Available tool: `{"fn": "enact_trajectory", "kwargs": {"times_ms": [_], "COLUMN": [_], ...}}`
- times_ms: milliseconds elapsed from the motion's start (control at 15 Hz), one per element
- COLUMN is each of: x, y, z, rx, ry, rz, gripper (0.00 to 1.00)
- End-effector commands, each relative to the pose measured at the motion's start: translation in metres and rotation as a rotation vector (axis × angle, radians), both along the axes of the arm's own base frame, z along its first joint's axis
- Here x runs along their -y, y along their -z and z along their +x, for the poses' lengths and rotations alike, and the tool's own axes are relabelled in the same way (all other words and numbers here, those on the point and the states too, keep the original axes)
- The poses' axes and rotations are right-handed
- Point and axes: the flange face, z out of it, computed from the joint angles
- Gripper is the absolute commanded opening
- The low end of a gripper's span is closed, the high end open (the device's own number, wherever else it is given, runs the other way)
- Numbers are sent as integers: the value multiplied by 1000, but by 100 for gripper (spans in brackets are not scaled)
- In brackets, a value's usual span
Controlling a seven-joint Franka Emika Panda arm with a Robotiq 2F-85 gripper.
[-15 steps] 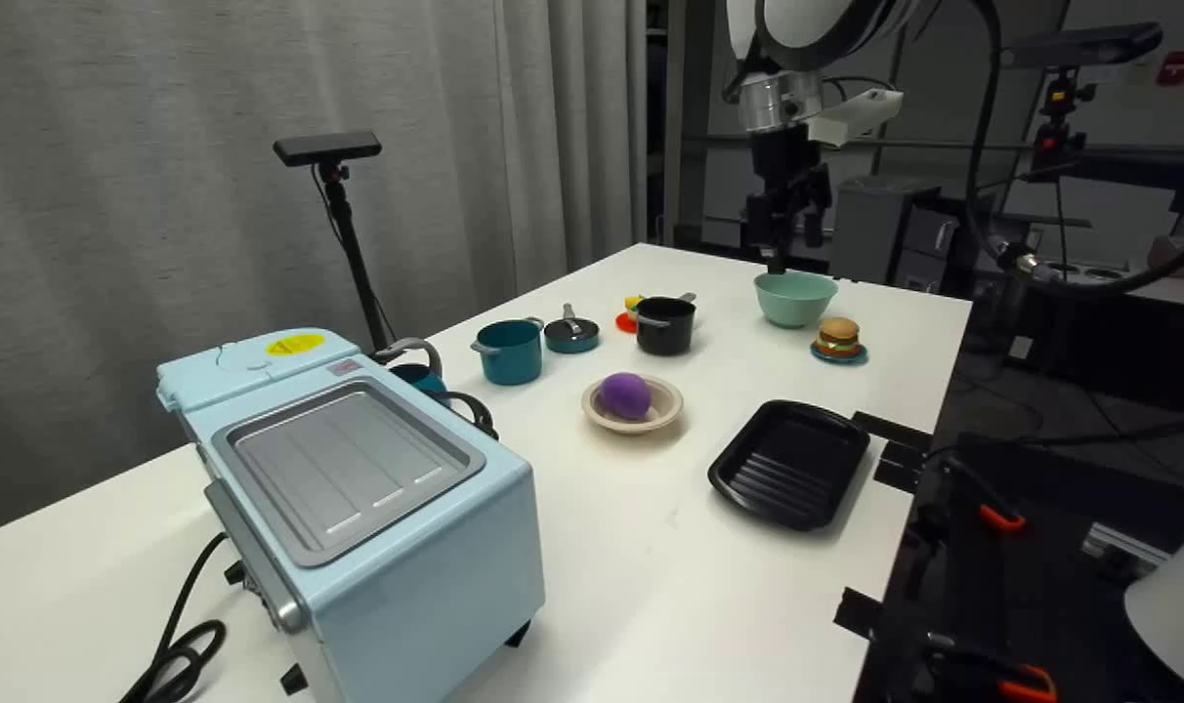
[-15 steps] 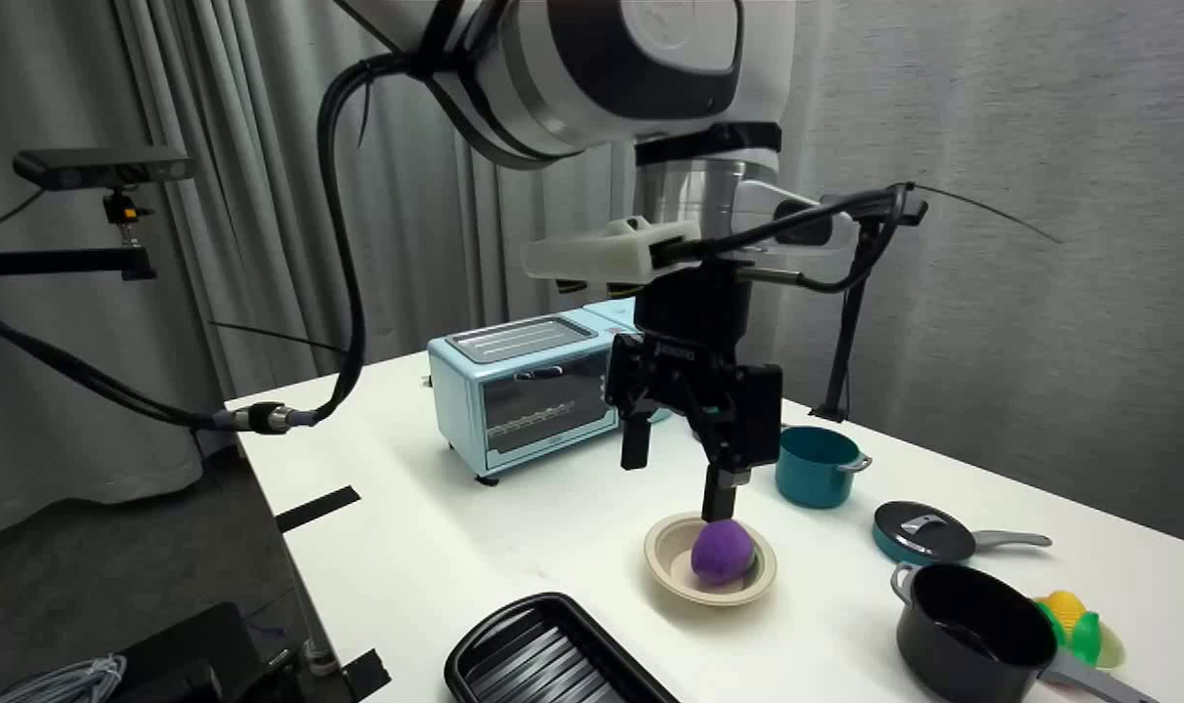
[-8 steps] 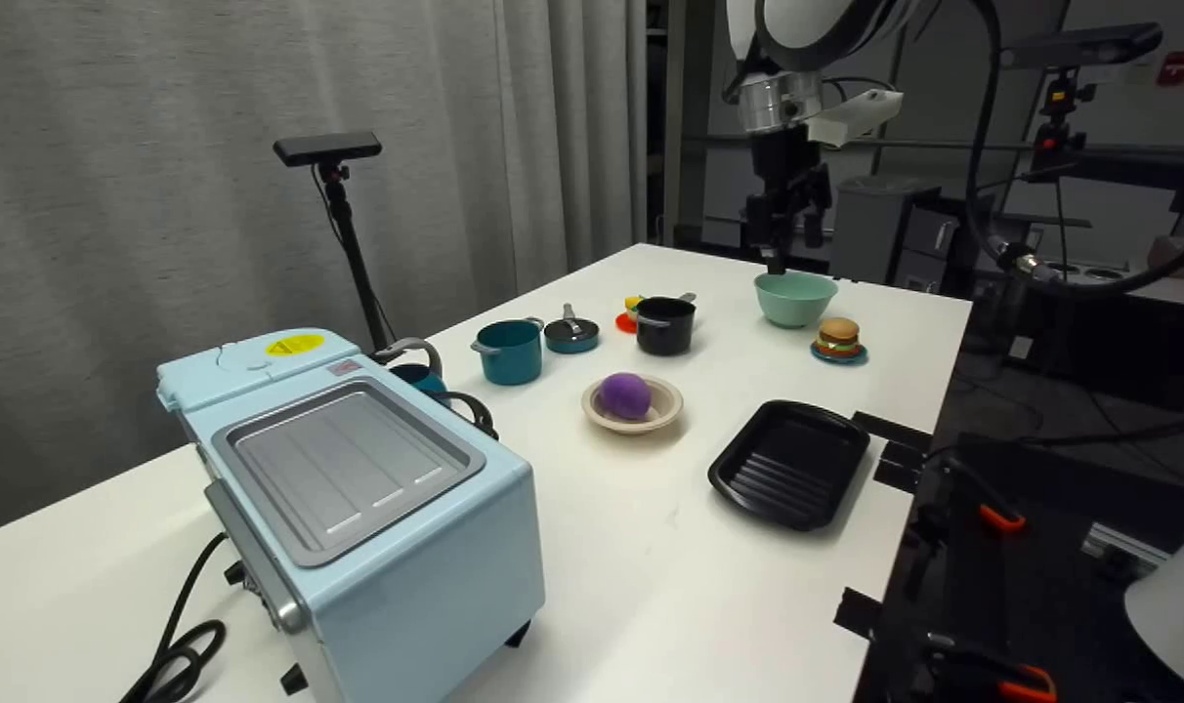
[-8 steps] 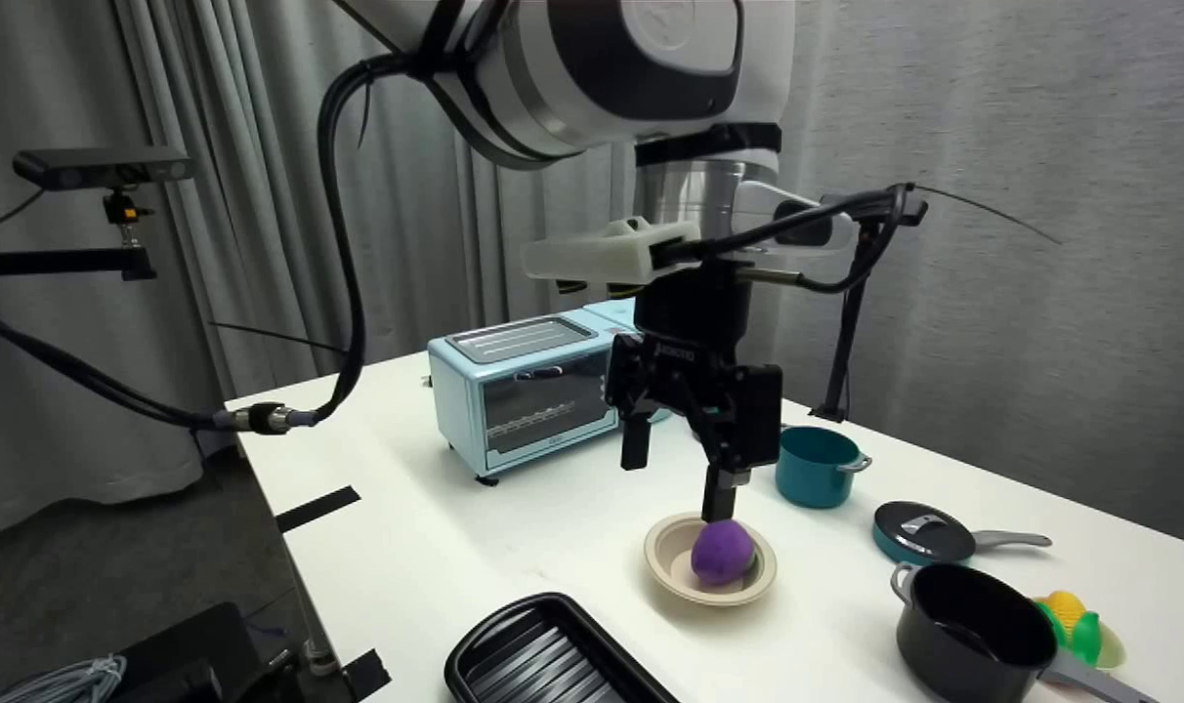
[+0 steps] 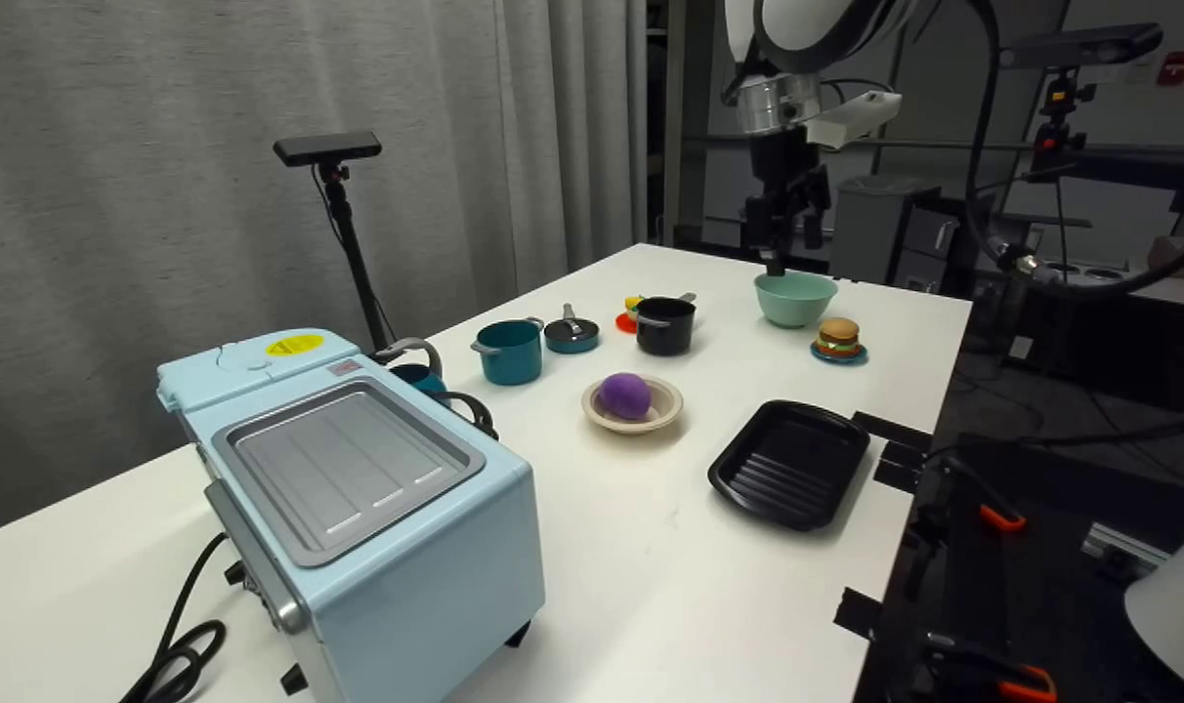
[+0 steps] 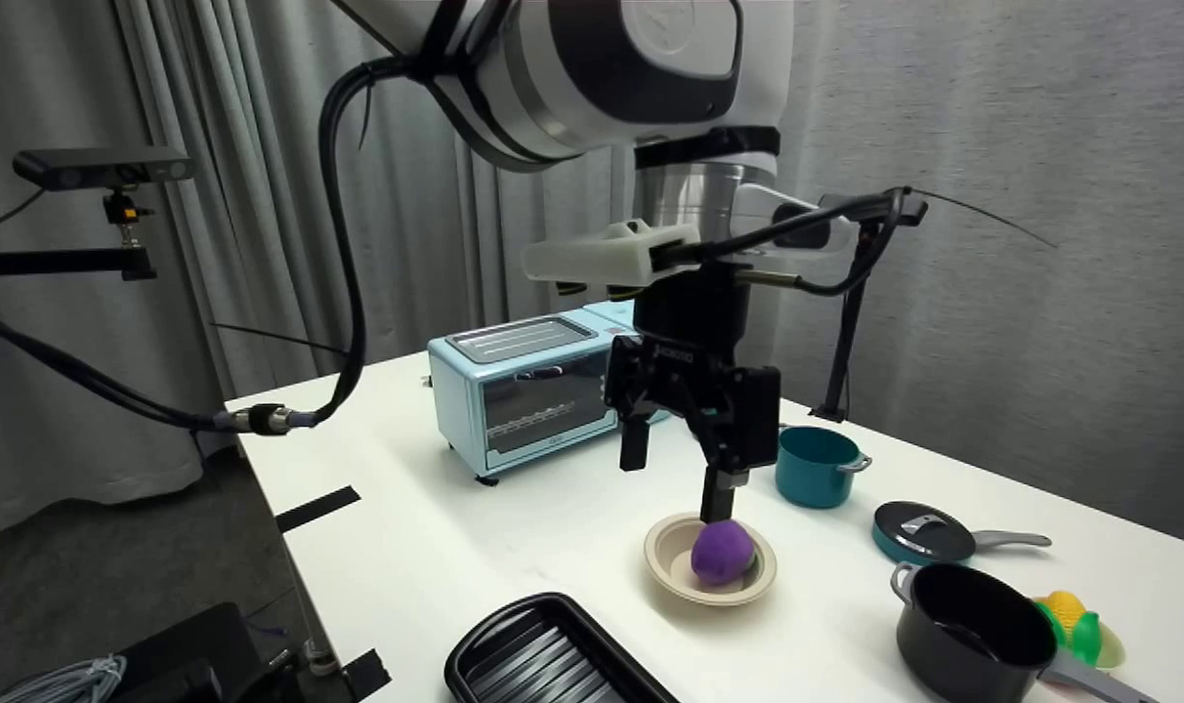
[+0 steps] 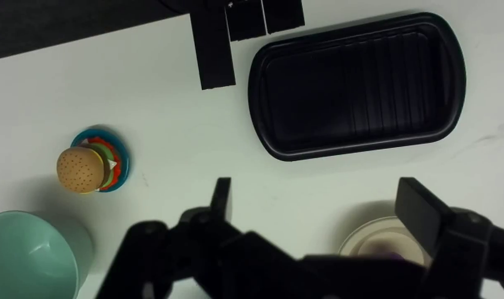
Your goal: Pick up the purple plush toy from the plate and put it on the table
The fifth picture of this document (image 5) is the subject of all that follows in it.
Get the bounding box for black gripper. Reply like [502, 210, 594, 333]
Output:
[743, 124, 838, 280]

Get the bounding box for purple plush toy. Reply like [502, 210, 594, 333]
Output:
[594, 371, 662, 423]

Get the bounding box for toy burger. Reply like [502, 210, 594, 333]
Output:
[812, 314, 866, 361]

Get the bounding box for small teal plate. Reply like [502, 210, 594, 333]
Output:
[805, 337, 873, 371]

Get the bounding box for black toy pot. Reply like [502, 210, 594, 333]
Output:
[628, 294, 705, 361]

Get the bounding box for beige plate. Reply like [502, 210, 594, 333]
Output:
[577, 371, 689, 436]

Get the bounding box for teal toy pot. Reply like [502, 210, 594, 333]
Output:
[468, 314, 550, 389]

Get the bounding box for mint green bowl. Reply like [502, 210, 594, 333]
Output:
[749, 264, 842, 333]

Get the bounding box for grey equipment box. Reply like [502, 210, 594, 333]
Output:
[827, 172, 967, 294]

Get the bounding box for black grill tray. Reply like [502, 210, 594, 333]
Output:
[705, 397, 874, 535]

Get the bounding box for teal cup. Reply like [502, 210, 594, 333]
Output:
[382, 337, 502, 443]

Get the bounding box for light blue toaster oven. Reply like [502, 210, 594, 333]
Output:
[154, 323, 546, 703]

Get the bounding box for white lamp shade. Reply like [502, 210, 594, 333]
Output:
[1120, 501, 1184, 703]

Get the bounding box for grey curtain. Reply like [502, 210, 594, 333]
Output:
[0, 0, 655, 541]

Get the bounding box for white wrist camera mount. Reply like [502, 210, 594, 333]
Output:
[805, 85, 905, 151]

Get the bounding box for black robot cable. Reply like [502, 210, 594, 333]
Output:
[952, 0, 1184, 314]

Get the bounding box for black clamp orange handle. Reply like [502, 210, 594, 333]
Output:
[852, 405, 1033, 541]
[831, 582, 1064, 703]

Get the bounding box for black tripod camera rig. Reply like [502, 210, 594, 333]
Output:
[1002, 17, 1169, 172]

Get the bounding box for black camera stand pole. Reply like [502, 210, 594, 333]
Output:
[313, 161, 403, 361]

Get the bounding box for black camera bar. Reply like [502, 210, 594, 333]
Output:
[269, 130, 386, 169]

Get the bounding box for black oven power cable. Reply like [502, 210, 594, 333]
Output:
[117, 526, 239, 703]

